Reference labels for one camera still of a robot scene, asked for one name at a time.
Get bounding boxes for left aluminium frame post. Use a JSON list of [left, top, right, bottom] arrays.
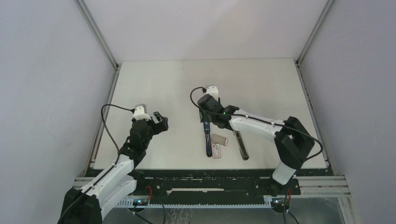
[[74, 0, 119, 168]]

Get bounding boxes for silver white stapler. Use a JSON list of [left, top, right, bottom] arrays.
[[233, 130, 249, 161]]

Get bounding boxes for white slotted cable duct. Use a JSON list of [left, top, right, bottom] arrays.
[[114, 197, 273, 209]]

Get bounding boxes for aluminium front rail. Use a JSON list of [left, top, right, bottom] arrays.
[[72, 175, 352, 198]]

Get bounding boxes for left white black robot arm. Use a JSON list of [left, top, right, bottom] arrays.
[[58, 111, 169, 224]]

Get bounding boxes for right green circuit board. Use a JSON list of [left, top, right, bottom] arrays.
[[271, 199, 290, 207]]

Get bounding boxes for blue black stapler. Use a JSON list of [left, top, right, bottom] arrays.
[[203, 121, 212, 157]]

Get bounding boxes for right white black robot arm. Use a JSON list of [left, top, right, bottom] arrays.
[[197, 94, 323, 194]]

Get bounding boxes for left green circuit board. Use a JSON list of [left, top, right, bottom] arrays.
[[133, 198, 149, 207]]

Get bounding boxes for staple box tray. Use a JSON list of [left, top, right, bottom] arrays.
[[211, 134, 228, 146]]

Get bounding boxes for red white staple box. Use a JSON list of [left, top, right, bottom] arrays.
[[212, 144, 221, 159]]

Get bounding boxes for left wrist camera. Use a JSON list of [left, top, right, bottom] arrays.
[[133, 104, 151, 121]]

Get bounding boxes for right aluminium frame post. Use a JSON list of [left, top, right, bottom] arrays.
[[295, 0, 337, 170]]

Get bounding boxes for green circuit board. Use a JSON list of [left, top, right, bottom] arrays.
[[271, 199, 290, 207], [133, 198, 149, 207]]

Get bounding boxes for aluminium frame post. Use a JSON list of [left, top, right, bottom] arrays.
[[74, 0, 119, 168], [295, 0, 337, 170]]

